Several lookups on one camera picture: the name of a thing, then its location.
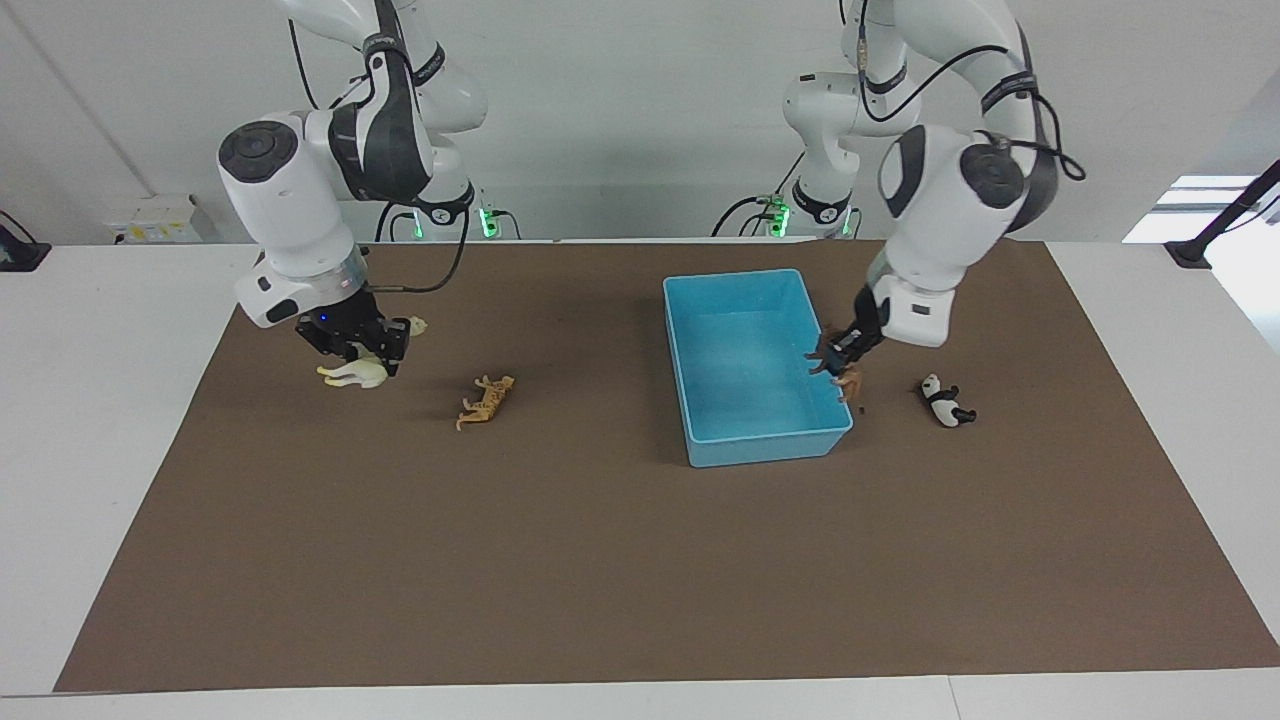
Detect orange striped tiger toy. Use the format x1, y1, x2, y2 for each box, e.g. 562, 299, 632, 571
455, 374, 517, 433

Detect black base cable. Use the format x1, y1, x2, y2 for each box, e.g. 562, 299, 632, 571
710, 150, 804, 239

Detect black angled camera stand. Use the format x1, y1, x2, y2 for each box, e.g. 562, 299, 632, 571
1164, 157, 1280, 271

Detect black white panda toy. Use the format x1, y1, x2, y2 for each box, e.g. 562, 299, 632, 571
919, 373, 979, 429

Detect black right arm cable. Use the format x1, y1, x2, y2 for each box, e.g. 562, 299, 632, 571
288, 0, 473, 297

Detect brown lion toy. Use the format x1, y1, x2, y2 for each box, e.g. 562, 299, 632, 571
804, 322, 867, 414

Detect black stand foot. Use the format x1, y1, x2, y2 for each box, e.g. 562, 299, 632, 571
0, 209, 53, 274

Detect light blue storage box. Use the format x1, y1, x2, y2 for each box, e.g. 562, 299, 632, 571
663, 268, 854, 469

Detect brown table mat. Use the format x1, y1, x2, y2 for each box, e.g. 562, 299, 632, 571
53, 239, 1280, 694

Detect cream llama toy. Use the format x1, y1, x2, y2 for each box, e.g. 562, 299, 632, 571
317, 315, 430, 390

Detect white wall socket box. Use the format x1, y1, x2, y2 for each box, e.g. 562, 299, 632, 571
104, 194, 207, 247

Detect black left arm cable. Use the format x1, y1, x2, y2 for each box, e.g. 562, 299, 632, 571
838, 0, 1088, 183

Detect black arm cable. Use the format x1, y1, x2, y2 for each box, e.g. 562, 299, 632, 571
288, 0, 473, 297
838, 0, 1088, 183

